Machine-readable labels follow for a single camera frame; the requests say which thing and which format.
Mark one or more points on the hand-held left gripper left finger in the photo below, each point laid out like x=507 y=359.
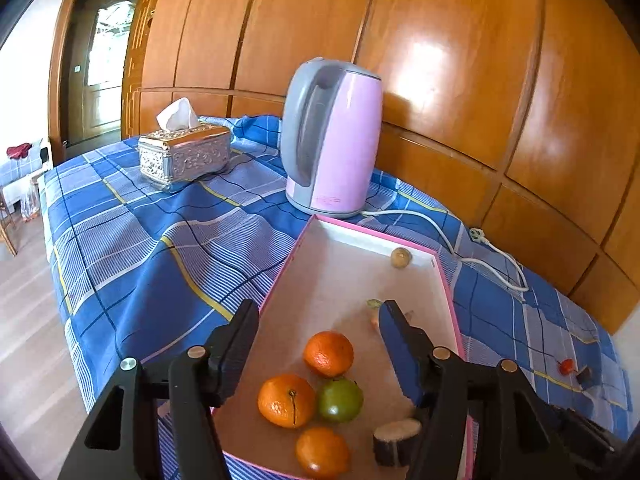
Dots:
x=240 y=350

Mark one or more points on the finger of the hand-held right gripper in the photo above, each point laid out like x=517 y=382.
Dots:
x=600 y=435

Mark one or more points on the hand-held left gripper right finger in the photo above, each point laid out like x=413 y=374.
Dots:
x=400 y=350

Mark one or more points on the orange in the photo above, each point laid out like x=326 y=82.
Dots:
x=322 y=452
x=286 y=400
x=328 y=353

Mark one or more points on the green lime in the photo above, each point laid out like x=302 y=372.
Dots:
x=340 y=400

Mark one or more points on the brown round fruit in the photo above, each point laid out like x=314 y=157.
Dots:
x=401 y=258

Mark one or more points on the wood log slice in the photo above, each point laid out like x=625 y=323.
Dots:
x=397 y=442

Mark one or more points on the pink shallow box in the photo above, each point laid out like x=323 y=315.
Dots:
x=325 y=280

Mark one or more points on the small dark block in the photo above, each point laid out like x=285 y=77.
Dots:
x=583 y=375

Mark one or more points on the small red tomato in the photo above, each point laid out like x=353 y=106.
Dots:
x=566 y=366

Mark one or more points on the blue plaid blanket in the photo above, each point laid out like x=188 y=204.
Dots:
x=150 y=250

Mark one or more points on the white power plug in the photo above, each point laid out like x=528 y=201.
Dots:
x=477 y=236

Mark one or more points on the silver embossed tissue box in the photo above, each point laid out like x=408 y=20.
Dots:
x=185 y=157

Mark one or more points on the pink electric kettle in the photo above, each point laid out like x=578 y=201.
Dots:
x=345 y=150

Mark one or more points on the white tissue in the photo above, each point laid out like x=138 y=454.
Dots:
x=176 y=115

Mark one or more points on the wooden chair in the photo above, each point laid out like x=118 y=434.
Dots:
x=7 y=230

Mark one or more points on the red cloth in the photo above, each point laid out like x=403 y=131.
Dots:
x=17 y=150

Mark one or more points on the wooden glass door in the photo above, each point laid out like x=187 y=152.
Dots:
x=100 y=60

